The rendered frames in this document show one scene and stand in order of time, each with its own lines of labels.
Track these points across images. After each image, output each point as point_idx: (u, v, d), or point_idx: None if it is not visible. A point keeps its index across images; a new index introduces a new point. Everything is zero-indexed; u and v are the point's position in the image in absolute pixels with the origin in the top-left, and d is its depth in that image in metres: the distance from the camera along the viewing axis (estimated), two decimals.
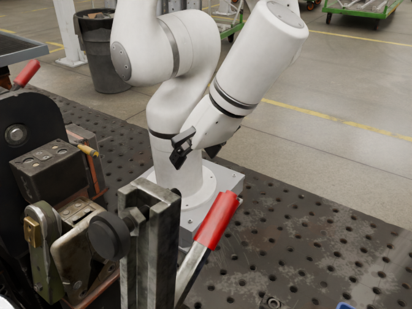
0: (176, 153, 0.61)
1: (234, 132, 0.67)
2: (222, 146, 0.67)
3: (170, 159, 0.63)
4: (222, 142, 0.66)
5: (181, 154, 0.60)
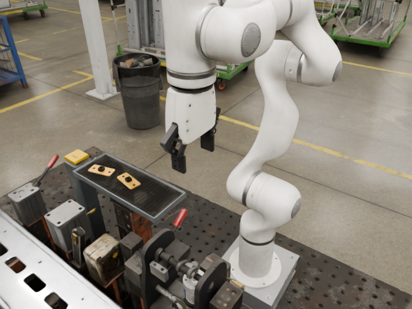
0: (174, 157, 0.61)
1: (217, 116, 0.68)
2: (214, 133, 0.67)
3: (173, 167, 0.63)
4: (211, 130, 0.66)
5: (178, 154, 0.60)
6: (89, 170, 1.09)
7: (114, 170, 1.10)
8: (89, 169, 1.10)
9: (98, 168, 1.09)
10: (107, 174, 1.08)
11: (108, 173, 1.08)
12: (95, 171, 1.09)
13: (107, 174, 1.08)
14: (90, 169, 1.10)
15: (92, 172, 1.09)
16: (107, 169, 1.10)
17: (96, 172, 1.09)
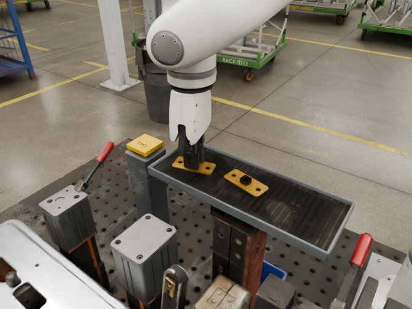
0: (189, 154, 0.64)
1: None
2: (202, 144, 0.66)
3: (186, 165, 0.65)
4: (202, 137, 0.65)
5: (194, 153, 0.63)
6: (175, 166, 0.67)
7: (215, 165, 0.67)
8: (173, 164, 0.68)
9: None
10: (206, 171, 0.66)
11: (208, 170, 0.66)
12: (186, 168, 0.67)
13: (206, 171, 0.66)
14: (175, 164, 0.68)
15: (180, 168, 0.67)
16: (203, 163, 0.68)
17: (187, 169, 0.66)
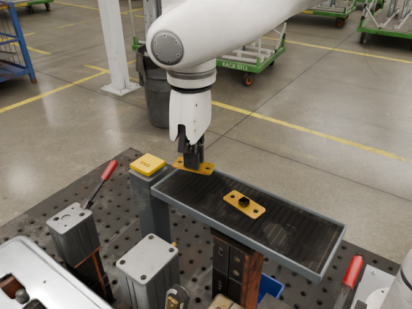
0: (189, 154, 0.64)
1: None
2: (202, 144, 0.66)
3: (186, 165, 0.65)
4: (202, 137, 0.65)
5: (194, 153, 0.63)
6: (175, 166, 0.67)
7: (215, 165, 0.67)
8: (173, 164, 0.68)
9: None
10: (206, 171, 0.66)
11: (208, 170, 0.66)
12: (186, 168, 0.67)
13: (206, 171, 0.66)
14: (175, 164, 0.68)
15: (180, 168, 0.67)
16: (203, 164, 0.68)
17: (187, 169, 0.66)
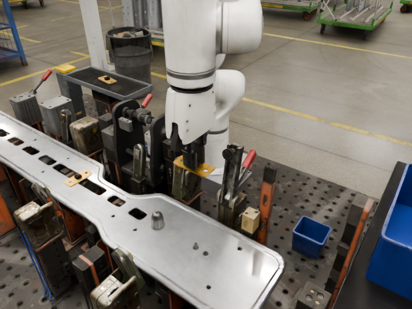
0: (186, 154, 0.64)
1: (208, 129, 0.67)
2: (203, 145, 0.66)
3: (184, 164, 0.66)
4: (203, 138, 0.65)
5: (190, 153, 0.63)
6: (176, 163, 0.68)
7: (214, 169, 0.66)
8: (175, 160, 0.69)
9: None
10: (202, 173, 0.65)
11: (205, 173, 0.65)
12: (184, 166, 0.67)
13: (203, 173, 0.65)
14: (176, 161, 0.69)
15: (179, 166, 0.68)
16: (203, 165, 0.68)
17: (185, 168, 0.67)
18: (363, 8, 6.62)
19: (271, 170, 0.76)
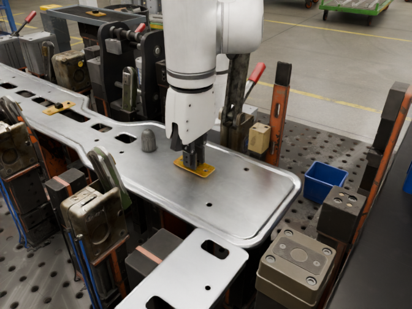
0: (186, 154, 0.64)
1: (208, 129, 0.67)
2: (203, 145, 0.66)
3: (184, 164, 0.66)
4: (203, 138, 0.65)
5: (190, 153, 0.63)
6: (176, 163, 0.68)
7: (214, 169, 0.66)
8: (175, 160, 0.69)
9: None
10: (202, 173, 0.65)
11: (205, 173, 0.65)
12: (184, 166, 0.67)
13: (203, 173, 0.65)
14: (176, 161, 0.69)
15: (179, 166, 0.68)
16: (203, 165, 0.68)
17: (185, 168, 0.67)
18: None
19: (285, 66, 0.62)
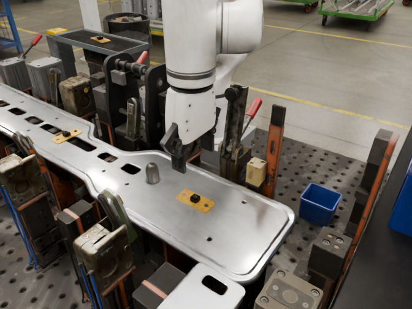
0: (174, 157, 0.61)
1: (217, 116, 0.68)
2: (214, 133, 0.67)
3: (173, 168, 0.63)
4: (211, 130, 0.66)
5: (178, 154, 0.60)
6: (178, 198, 0.73)
7: (214, 205, 0.72)
8: (178, 195, 0.74)
9: (190, 198, 0.72)
10: (203, 209, 0.70)
11: (205, 208, 0.70)
12: (186, 202, 0.72)
13: (203, 209, 0.70)
14: (179, 196, 0.74)
15: (182, 201, 0.73)
16: (204, 200, 0.73)
17: (187, 203, 0.72)
18: (365, 0, 6.53)
19: (280, 110, 0.67)
